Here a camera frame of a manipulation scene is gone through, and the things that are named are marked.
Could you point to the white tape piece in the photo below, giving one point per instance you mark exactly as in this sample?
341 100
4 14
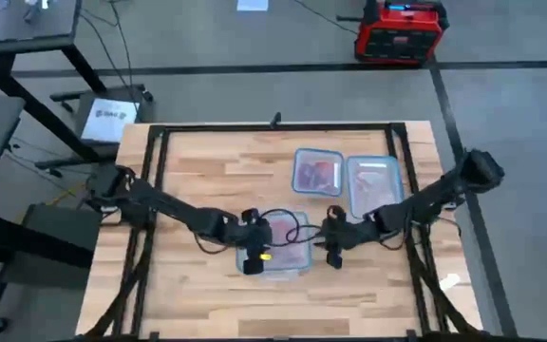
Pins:
450 281

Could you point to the large clear plastic container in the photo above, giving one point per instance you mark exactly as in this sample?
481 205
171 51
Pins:
288 256

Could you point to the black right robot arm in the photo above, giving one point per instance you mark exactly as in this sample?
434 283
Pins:
425 199

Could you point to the black metal table frame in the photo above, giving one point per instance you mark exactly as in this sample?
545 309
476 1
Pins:
302 127

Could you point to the small clear plastic container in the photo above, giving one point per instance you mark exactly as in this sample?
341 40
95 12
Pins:
316 173

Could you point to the purple candy pack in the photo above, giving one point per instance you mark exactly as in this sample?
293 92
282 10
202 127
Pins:
309 176

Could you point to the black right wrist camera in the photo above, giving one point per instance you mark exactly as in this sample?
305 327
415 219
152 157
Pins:
336 213

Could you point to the dark grey desk mat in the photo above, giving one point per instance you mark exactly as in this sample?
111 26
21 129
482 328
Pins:
26 28

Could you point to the clear container with blue rim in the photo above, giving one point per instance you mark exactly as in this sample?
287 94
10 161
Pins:
316 152

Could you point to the medium clear plastic container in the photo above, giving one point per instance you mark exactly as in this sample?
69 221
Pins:
375 183

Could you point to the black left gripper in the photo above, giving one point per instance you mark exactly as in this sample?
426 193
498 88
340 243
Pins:
250 235

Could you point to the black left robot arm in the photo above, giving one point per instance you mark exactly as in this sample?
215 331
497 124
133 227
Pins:
169 209

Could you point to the medium teal-rimmed plastic lid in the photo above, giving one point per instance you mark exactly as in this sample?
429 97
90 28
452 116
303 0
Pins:
375 159

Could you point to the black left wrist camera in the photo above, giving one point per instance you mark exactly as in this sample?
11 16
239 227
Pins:
250 217

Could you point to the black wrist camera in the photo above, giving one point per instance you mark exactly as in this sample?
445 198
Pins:
336 213
250 217

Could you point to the white printed paper sheet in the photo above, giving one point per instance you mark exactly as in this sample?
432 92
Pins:
109 121

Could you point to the small black frame clamp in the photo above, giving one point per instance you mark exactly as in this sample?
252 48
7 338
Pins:
276 119

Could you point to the red black power station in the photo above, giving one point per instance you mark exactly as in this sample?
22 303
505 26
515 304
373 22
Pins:
399 43

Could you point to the white floor paper sheet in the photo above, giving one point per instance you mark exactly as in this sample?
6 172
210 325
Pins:
253 5

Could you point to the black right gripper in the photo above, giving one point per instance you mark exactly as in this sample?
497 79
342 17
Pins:
349 233

